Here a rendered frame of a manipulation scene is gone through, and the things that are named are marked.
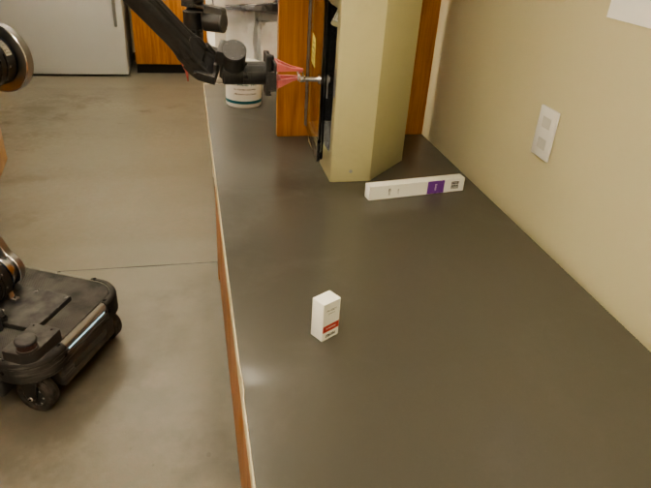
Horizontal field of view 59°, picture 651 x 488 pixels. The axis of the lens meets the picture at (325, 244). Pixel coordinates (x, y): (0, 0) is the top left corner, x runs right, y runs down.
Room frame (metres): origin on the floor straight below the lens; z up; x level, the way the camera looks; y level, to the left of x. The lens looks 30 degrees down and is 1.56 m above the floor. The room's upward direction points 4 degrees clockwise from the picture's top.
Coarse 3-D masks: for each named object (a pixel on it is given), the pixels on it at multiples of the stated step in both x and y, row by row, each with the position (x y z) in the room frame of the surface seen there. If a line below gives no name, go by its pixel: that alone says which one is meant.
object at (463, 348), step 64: (256, 128) 1.82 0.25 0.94; (256, 192) 1.33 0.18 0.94; (320, 192) 1.36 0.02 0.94; (448, 192) 1.41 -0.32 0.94; (256, 256) 1.02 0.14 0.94; (320, 256) 1.04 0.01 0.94; (384, 256) 1.06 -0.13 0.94; (448, 256) 1.07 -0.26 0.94; (512, 256) 1.09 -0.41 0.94; (256, 320) 0.80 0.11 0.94; (384, 320) 0.83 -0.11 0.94; (448, 320) 0.84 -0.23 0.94; (512, 320) 0.85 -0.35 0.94; (576, 320) 0.87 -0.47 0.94; (256, 384) 0.65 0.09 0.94; (320, 384) 0.66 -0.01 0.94; (384, 384) 0.67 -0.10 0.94; (448, 384) 0.68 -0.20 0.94; (512, 384) 0.69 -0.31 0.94; (576, 384) 0.70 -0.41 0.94; (640, 384) 0.71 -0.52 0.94; (256, 448) 0.53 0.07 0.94; (320, 448) 0.54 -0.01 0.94; (384, 448) 0.54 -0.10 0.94; (448, 448) 0.55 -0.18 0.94; (512, 448) 0.56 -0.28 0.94; (576, 448) 0.57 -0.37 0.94; (640, 448) 0.57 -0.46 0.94
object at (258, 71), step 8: (264, 56) 1.49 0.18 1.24; (248, 64) 1.47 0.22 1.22; (256, 64) 1.48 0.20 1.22; (264, 64) 1.48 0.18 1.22; (248, 72) 1.46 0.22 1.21; (256, 72) 1.46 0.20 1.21; (264, 72) 1.47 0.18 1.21; (248, 80) 1.46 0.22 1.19; (256, 80) 1.47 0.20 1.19; (264, 80) 1.47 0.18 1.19; (264, 88) 1.49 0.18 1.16
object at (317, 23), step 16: (320, 0) 1.52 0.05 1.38; (320, 16) 1.50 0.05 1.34; (320, 32) 1.49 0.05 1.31; (320, 48) 1.47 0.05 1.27; (320, 64) 1.45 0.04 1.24; (320, 80) 1.44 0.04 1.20; (320, 96) 1.42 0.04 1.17; (320, 112) 1.42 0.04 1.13; (320, 128) 1.42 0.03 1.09; (320, 144) 1.42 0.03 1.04
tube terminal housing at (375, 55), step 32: (352, 0) 1.43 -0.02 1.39; (384, 0) 1.45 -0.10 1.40; (416, 0) 1.58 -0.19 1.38; (352, 32) 1.43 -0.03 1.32; (384, 32) 1.45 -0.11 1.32; (416, 32) 1.61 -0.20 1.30; (352, 64) 1.43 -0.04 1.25; (384, 64) 1.46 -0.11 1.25; (352, 96) 1.43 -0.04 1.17; (384, 96) 1.48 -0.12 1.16; (352, 128) 1.44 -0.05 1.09; (384, 128) 1.50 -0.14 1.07; (320, 160) 1.55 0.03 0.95; (352, 160) 1.44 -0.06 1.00; (384, 160) 1.52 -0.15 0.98
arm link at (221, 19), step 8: (184, 0) 1.76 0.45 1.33; (192, 0) 1.75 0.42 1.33; (208, 8) 1.76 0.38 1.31; (216, 8) 1.76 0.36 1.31; (224, 8) 1.79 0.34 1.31; (208, 16) 1.75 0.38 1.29; (216, 16) 1.75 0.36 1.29; (224, 16) 1.77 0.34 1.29; (208, 24) 1.75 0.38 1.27; (216, 24) 1.74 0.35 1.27; (224, 24) 1.77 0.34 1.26; (224, 32) 1.77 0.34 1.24
